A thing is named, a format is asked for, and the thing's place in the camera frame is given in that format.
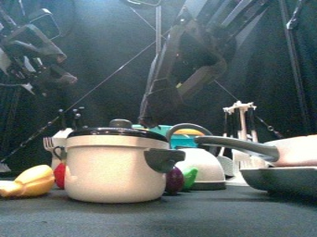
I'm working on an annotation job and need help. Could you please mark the red toy tomato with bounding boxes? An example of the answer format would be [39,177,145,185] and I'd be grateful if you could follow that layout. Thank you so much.
[54,162,69,190]

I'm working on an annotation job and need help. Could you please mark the yellow toy vegetable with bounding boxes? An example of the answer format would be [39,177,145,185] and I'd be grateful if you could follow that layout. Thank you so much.
[0,164,58,199]

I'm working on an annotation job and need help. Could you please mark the white knife block black knives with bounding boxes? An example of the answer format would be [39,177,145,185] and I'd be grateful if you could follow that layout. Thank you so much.
[50,106,87,170]

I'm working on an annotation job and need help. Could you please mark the thin diagonal frame rod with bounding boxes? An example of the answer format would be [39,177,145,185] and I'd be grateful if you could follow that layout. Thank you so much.
[0,29,173,164]

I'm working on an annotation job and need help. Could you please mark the black pot lid with knob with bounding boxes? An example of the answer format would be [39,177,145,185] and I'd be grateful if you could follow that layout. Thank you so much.
[67,118,170,143]

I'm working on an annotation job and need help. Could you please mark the white toy fork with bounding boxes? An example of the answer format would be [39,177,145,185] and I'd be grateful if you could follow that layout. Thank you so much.
[42,136,58,153]

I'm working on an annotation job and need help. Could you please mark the teal plastic box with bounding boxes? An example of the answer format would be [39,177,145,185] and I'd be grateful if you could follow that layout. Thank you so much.
[130,123,208,150]

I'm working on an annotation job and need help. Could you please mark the dark frame post with cable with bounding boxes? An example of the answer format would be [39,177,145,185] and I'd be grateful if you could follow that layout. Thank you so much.
[279,0,313,134]

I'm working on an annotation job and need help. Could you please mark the white utensil rack with tools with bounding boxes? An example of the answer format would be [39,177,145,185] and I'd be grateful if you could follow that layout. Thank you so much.
[217,100,265,181]

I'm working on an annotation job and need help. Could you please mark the purple toy eggplant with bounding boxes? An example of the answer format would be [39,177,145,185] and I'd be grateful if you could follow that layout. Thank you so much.
[165,166,186,195]

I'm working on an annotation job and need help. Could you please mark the green toy vegetable piece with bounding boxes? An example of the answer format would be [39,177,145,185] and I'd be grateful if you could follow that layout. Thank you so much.
[181,167,200,191]

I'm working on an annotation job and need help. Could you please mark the white toy pot grey handles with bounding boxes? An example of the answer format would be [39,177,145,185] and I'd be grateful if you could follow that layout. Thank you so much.
[52,135,188,205]

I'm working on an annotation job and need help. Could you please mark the white toy kettle grey handle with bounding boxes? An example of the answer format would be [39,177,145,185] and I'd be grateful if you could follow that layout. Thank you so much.
[165,122,228,192]

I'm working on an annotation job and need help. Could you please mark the white frying pan grey handle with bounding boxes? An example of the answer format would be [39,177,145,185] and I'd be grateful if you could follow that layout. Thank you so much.
[193,133,317,168]

